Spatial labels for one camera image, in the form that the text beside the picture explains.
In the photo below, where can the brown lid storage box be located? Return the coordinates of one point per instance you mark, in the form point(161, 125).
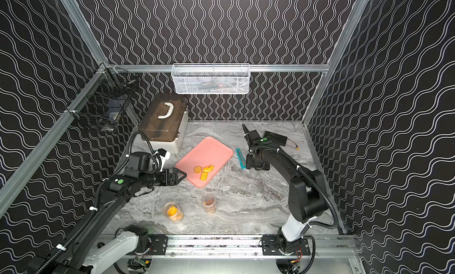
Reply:
point(165, 122)

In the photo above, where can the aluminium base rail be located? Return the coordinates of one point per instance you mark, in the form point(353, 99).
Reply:
point(246, 247)

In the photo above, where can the teal utility knife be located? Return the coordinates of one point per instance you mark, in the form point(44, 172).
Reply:
point(241, 158)

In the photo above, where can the pink plastic tray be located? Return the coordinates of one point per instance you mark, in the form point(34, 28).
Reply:
point(208, 152)

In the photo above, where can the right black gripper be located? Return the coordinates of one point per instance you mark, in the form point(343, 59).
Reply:
point(249, 164)

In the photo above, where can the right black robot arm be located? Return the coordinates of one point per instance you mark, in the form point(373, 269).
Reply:
point(308, 199)

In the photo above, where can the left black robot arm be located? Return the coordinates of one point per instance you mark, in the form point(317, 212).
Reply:
point(140, 169)

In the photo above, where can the black wire basket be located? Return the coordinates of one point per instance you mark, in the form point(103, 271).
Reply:
point(103, 108)

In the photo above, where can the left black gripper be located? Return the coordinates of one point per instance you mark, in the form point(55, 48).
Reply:
point(170, 177)

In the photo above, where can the white wire basket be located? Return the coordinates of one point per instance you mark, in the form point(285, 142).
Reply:
point(211, 79)

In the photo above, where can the orange fish cookie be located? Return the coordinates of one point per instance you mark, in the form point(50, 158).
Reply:
point(208, 168)

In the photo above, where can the clear jar orange cookies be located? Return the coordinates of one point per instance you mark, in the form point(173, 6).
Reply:
point(173, 212)

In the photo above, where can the clear jar brown cookies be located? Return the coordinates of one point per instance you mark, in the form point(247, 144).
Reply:
point(208, 201)

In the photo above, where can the black battery pack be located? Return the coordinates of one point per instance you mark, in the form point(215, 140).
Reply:
point(279, 139)

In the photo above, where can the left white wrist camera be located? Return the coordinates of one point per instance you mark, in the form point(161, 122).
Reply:
point(163, 156)

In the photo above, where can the yellow square waffle cookie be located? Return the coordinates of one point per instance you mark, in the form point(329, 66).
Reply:
point(204, 176)

